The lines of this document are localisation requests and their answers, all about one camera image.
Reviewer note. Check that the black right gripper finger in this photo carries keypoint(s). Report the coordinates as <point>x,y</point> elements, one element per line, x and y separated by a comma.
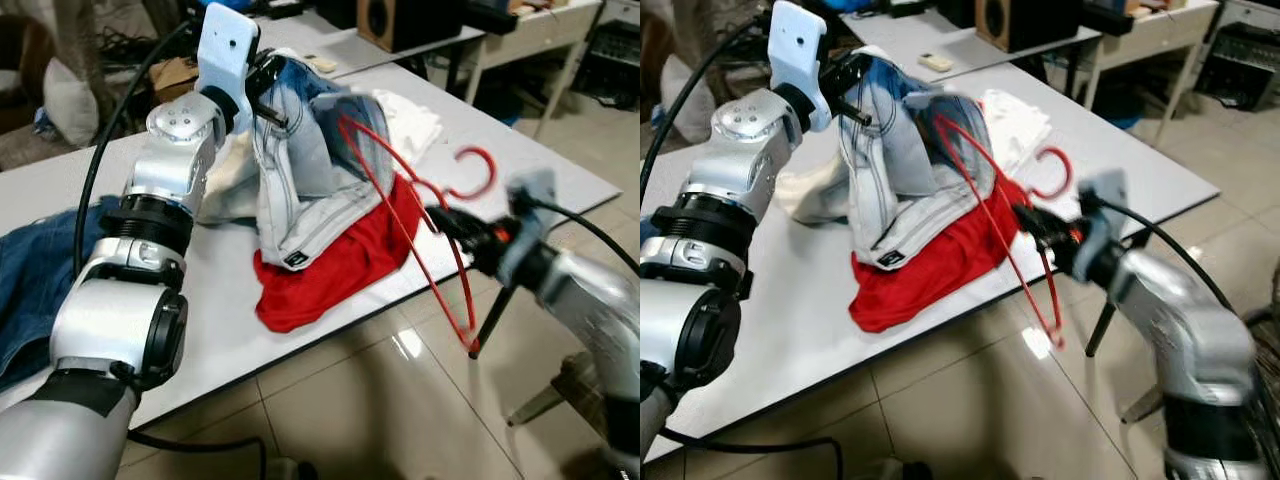
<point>1028,212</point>
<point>1030,231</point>
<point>448,232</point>
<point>445,214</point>

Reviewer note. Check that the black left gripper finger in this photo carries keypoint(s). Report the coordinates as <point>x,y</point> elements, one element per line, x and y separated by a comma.
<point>278,66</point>
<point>858,62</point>
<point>855,113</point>
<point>272,114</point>

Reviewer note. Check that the light blue denim shorts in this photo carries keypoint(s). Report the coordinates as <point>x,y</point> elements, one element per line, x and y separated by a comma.
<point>300,190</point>
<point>890,190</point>

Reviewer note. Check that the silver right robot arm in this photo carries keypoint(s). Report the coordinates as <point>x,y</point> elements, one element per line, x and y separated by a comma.
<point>600,320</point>
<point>1190,340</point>

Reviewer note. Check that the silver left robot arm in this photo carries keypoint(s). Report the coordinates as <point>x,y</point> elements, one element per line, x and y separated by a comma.
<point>115,320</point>
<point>690,320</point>

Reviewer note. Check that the small white remote control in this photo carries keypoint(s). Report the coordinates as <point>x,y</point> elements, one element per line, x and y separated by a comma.
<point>321,63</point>
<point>937,61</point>

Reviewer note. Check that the black table leg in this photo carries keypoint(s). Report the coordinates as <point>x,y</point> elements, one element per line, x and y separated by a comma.
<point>492,322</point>
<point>1100,325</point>

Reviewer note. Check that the brown cardboard box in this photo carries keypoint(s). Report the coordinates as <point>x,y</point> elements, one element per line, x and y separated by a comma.
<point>172,78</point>

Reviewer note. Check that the white garment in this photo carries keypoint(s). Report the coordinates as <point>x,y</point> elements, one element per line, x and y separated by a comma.
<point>1020,120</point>
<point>415,120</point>

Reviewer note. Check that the red garment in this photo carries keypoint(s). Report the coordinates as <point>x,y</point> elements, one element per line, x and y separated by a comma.
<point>330,280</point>
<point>930,280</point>

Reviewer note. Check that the brown wooden speaker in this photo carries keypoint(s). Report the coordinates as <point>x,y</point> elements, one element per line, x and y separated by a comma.
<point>1030,22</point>
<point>410,22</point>

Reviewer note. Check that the white cushion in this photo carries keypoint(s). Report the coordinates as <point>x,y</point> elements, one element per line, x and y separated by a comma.
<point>688,100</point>
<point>70,105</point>

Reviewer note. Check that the blue denim jeans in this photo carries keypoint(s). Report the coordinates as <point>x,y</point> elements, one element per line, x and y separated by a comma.
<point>648,228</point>
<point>35,280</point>

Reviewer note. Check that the grey metal stand leg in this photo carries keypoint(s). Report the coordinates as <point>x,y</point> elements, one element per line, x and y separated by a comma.
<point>1142,405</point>
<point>545,400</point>

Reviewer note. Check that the white desk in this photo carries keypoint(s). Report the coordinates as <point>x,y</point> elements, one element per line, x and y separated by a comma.
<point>520,30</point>
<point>1130,35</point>

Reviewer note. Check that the black crate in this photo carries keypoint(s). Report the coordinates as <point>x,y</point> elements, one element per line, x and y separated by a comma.
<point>610,60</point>
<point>1240,60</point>

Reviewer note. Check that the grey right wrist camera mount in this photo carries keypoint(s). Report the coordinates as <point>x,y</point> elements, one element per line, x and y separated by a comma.
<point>528,225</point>
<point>1103,220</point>

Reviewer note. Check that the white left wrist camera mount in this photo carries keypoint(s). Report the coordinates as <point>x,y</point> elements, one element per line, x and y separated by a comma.
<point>797,55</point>
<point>226,50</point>

